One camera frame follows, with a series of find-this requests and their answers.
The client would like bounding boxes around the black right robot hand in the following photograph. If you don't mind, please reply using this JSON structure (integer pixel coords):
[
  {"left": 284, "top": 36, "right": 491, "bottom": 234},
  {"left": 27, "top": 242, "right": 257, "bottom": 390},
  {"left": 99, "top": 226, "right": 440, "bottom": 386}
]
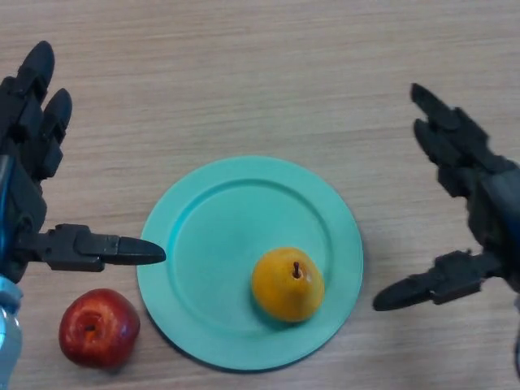
[{"left": 372, "top": 82, "right": 520, "bottom": 313}]

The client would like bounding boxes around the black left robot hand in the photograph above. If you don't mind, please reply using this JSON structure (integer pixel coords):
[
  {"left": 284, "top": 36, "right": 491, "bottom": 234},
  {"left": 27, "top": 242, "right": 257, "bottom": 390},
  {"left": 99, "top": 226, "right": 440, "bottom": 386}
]
[{"left": 0, "top": 40, "right": 167, "bottom": 284}]

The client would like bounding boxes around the yellow pear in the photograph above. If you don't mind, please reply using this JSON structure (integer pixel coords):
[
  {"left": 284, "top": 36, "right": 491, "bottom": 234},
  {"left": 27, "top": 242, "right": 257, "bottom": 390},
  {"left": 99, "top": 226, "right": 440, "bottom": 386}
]
[{"left": 251, "top": 246, "right": 326, "bottom": 323}]

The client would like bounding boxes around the green round plate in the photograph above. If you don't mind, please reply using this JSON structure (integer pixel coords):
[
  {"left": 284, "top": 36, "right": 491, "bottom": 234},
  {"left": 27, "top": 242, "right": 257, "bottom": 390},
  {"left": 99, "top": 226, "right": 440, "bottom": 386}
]
[{"left": 136, "top": 155, "right": 365, "bottom": 372}]

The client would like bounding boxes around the red apple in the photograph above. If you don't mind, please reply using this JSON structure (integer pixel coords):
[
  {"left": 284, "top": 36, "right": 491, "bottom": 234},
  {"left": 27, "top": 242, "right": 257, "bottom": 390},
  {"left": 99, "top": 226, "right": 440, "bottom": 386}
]
[{"left": 58, "top": 288, "right": 141, "bottom": 370}]

